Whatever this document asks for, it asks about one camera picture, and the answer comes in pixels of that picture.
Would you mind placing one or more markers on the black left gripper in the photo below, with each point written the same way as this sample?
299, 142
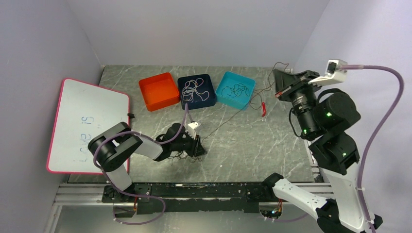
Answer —
197, 149

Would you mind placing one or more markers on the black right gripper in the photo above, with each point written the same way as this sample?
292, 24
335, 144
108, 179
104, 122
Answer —
286, 83

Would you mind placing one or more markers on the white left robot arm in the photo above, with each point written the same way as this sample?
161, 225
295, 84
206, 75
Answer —
114, 147

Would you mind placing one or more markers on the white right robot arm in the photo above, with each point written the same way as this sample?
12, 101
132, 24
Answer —
323, 120

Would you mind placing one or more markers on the red white small card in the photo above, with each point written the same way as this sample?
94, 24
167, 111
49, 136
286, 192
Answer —
263, 108

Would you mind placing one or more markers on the teal plastic bin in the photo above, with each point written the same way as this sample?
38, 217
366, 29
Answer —
235, 90

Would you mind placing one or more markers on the dark blue plastic bin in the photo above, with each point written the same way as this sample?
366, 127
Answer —
196, 91

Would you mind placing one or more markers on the orange plastic bin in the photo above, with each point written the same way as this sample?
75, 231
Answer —
159, 91

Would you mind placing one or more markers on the black whiteboard clip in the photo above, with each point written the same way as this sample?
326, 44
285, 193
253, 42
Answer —
131, 116

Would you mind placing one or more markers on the pink framed whiteboard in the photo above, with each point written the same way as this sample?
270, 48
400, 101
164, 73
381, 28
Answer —
84, 111

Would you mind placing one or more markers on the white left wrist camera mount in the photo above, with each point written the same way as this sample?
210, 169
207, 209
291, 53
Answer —
194, 127

